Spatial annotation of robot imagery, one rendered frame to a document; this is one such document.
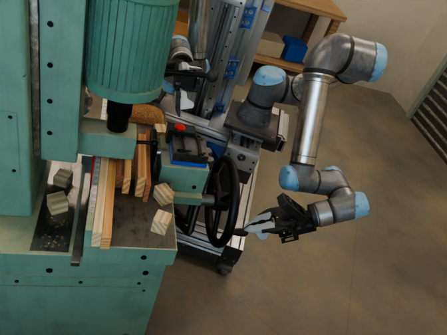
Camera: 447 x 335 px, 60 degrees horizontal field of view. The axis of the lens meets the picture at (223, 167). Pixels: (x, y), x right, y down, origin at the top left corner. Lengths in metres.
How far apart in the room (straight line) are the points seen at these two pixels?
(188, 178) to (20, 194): 0.42
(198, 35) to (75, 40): 0.68
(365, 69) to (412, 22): 3.72
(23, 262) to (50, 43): 0.52
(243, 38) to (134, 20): 0.94
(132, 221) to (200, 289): 1.07
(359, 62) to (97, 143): 0.77
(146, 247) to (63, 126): 0.33
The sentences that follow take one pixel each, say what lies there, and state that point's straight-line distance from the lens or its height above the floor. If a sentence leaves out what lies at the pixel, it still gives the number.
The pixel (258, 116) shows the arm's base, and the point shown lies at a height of 0.87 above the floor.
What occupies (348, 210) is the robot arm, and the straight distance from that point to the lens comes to 1.16.
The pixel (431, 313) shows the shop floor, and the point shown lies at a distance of 2.63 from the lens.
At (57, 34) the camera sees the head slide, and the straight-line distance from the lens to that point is 0.83.
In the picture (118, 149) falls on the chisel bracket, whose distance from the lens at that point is 1.00.
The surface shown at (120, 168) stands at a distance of 1.02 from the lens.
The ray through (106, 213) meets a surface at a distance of 0.92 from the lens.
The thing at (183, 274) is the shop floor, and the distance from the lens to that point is 2.01.
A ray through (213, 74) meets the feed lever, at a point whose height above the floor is 1.17.
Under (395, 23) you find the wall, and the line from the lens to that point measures 4.86.
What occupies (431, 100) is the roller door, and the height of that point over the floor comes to 0.32.
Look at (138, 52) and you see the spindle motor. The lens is 0.82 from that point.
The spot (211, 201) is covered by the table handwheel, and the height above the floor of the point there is 0.82.
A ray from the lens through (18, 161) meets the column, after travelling 0.96.
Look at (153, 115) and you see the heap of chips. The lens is 1.29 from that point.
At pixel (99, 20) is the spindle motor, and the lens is 0.82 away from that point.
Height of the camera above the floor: 1.62
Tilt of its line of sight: 37 degrees down
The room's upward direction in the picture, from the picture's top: 20 degrees clockwise
